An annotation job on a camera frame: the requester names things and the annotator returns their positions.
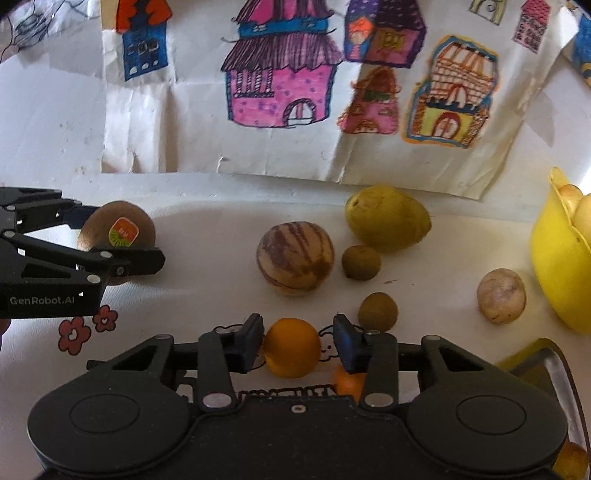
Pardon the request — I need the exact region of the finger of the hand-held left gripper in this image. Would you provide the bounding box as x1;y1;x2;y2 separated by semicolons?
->
0;187;95;236
4;233;165;287

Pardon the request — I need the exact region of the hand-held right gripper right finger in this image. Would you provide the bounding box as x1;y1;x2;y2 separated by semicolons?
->
332;314;497;411

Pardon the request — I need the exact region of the yellow plastic bowl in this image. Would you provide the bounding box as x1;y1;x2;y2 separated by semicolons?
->
530;167;591;335

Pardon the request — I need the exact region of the pale yellow round fruit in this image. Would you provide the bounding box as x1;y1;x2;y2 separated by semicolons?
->
558;185;583;217
575;194;591;232

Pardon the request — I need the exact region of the pencil line drawing paper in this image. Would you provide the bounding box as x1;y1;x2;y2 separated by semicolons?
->
0;0;105;61

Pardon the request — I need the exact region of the blue and yellow drawing paper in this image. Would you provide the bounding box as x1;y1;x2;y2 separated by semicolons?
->
561;0;591;88

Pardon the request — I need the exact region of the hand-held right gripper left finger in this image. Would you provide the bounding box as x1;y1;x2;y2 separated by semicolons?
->
87;313;265;414

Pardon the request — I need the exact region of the colourful houses drawing poster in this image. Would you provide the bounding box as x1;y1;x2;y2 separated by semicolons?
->
100;0;580;201

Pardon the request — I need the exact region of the metal tray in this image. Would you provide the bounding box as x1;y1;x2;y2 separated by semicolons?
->
496;338;591;450

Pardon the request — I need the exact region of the small brown round fruit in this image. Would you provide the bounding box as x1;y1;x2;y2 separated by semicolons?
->
342;246;382;281
358;292;399;332

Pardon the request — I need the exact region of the pale striped pepino melon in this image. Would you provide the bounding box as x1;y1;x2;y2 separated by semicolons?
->
477;268;527;325

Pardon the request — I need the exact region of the brown kiwi with sticker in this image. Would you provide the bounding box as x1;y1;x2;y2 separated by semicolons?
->
77;200;156;284

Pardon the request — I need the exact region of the orange mandarin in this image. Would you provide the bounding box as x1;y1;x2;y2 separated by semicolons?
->
333;367;368;402
263;318;321;379

